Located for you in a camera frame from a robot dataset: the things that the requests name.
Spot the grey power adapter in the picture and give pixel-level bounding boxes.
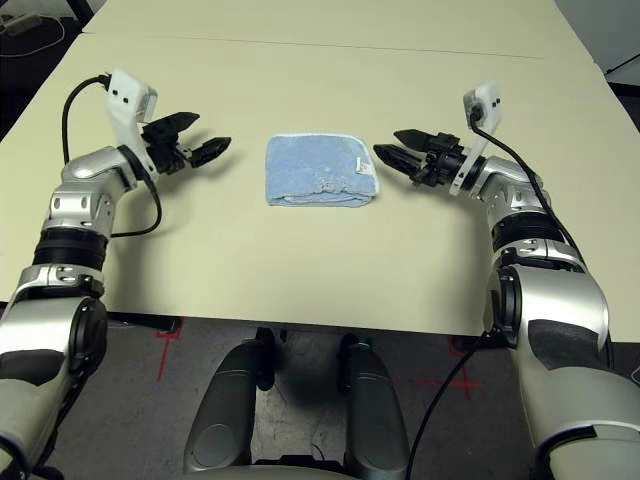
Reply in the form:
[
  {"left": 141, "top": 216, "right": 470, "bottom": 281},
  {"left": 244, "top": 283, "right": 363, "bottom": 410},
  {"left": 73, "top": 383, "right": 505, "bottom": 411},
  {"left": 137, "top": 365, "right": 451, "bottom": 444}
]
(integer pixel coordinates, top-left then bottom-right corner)
[{"left": 0, "top": 13, "right": 42, "bottom": 34}]

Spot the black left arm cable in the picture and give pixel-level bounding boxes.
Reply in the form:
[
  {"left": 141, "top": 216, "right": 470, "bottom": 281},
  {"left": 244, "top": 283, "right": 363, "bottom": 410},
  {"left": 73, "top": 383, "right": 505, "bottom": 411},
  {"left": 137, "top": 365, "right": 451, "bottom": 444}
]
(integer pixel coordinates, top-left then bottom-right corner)
[{"left": 61, "top": 73, "right": 164, "bottom": 239}]

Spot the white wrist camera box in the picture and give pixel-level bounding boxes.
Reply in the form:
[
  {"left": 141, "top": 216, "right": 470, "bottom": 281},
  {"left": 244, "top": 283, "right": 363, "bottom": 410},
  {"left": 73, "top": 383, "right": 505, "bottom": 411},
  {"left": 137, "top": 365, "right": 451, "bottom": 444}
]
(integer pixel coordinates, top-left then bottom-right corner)
[
  {"left": 106, "top": 68, "right": 160, "bottom": 184},
  {"left": 447, "top": 82, "right": 504, "bottom": 196}
]

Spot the thin white floor cable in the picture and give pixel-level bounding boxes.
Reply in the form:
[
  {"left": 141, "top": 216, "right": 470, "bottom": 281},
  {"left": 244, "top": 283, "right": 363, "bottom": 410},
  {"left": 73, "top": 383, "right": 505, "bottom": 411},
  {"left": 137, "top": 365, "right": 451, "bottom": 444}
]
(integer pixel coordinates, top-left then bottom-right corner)
[{"left": 0, "top": 14, "right": 66, "bottom": 59}]

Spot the light blue terry towel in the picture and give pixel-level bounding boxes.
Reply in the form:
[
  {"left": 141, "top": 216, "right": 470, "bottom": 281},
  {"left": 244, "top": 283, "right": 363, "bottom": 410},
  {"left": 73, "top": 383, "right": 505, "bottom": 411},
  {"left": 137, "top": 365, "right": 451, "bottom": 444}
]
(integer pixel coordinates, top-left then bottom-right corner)
[{"left": 264, "top": 132, "right": 381, "bottom": 209}]

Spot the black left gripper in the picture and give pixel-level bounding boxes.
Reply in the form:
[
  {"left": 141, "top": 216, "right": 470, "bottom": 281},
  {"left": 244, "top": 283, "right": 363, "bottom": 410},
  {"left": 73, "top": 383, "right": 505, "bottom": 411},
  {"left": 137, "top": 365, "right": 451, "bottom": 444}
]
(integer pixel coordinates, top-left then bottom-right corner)
[{"left": 141, "top": 112, "right": 233, "bottom": 175}]

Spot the grey robot torso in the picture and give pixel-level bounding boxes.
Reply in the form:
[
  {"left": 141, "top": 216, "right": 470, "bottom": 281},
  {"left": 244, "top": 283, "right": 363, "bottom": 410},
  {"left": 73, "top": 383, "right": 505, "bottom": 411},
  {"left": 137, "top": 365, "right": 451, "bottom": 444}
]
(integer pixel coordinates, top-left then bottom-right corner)
[{"left": 179, "top": 462, "right": 351, "bottom": 480}]

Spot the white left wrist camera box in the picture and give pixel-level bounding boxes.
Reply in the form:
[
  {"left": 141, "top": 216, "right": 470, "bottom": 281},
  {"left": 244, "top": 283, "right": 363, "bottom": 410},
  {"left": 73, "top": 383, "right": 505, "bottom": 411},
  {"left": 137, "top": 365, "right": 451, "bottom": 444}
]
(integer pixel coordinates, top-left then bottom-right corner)
[{"left": 106, "top": 68, "right": 160, "bottom": 184}]

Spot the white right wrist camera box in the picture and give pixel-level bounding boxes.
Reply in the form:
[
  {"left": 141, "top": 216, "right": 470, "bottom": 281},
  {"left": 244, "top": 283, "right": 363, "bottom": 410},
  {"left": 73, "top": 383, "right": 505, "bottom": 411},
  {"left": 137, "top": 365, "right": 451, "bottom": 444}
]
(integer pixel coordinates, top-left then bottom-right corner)
[{"left": 447, "top": 82, "right": 504, "bottom": 196}]

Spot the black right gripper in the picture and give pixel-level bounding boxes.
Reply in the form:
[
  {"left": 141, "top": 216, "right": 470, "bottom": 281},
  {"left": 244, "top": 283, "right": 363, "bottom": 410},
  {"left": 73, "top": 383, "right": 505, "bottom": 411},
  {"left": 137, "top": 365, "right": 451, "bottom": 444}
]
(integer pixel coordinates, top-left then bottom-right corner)
[{"left": 372, "top": 128, "right": 474, "bottom": 189}]

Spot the black cabinet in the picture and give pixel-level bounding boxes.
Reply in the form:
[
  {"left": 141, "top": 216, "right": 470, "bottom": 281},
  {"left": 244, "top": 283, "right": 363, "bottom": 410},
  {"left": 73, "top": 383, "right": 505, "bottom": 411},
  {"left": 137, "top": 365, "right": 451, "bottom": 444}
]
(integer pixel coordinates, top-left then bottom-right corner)
[{"left": 602, "top": 47, "right": 640, "bottom": 104}]

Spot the red floor tape cross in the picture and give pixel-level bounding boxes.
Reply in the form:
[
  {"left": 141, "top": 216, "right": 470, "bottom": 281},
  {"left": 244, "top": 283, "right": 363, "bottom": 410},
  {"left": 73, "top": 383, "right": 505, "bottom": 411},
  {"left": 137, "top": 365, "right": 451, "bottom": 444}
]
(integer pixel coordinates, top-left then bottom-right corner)
[
  {"left": 153, "top": 327, "right": 184, "bottom": 381},
  {"left": 414, "top": 339, "right": 485, "bottom": 400}
]

